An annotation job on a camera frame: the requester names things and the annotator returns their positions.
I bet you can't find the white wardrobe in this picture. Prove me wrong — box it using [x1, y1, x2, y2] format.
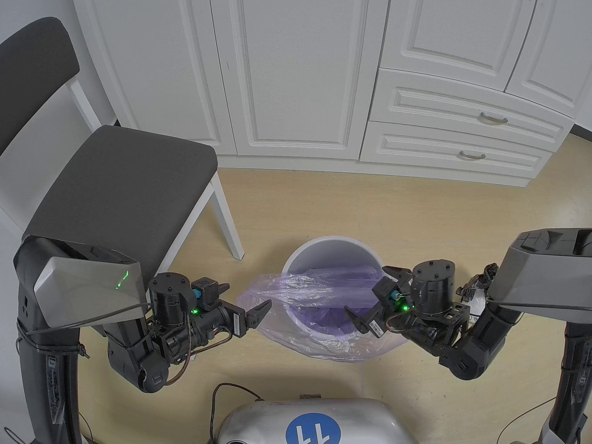
[67, 0, 592, 188]

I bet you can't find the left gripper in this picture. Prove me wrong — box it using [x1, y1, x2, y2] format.
[185, 282, 273, 348]

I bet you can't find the black cable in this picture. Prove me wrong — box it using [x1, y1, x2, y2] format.
[503, 397, 556, 440]
[209, 383, 265, 440]

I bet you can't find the white trash bin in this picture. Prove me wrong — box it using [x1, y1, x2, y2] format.
[282, 235, 388, 341]

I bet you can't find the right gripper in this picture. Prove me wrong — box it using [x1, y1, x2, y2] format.
[344, 265, 419, 341]

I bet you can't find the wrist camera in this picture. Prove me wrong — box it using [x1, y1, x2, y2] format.
[191, 276, 222, 312]
[372, 278, 408, 311]

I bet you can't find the black plastic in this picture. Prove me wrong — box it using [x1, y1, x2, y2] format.
[455, 263, 500, 302]

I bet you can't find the white chair dark grey seat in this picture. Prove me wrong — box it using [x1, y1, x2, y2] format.
[0, 17, 245, 276]

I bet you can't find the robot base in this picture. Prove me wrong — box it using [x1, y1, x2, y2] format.
[216, 393, 410, 444]

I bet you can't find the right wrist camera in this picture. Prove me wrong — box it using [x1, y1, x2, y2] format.
[372, 278, 408, 311]

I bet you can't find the purple plastic bag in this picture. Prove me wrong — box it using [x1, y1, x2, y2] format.
[237, 266, 410, 363]

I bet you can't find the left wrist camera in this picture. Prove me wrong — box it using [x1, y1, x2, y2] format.
[191, 276, 222, 312]

